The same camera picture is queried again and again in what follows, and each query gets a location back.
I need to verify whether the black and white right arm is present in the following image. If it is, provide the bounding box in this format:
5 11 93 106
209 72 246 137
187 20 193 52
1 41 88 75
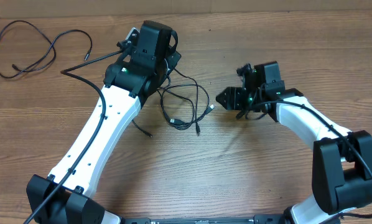
216 61 372 223

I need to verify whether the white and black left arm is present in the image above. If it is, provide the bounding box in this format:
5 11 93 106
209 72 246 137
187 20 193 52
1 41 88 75
26 21 181 223

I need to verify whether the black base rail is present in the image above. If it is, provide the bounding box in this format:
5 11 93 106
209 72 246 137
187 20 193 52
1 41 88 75
120 214 291 224

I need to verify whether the black usb cable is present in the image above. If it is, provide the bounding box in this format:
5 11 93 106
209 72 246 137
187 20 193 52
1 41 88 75
0 20 93 79
131 119 154 138
156 67 215 136

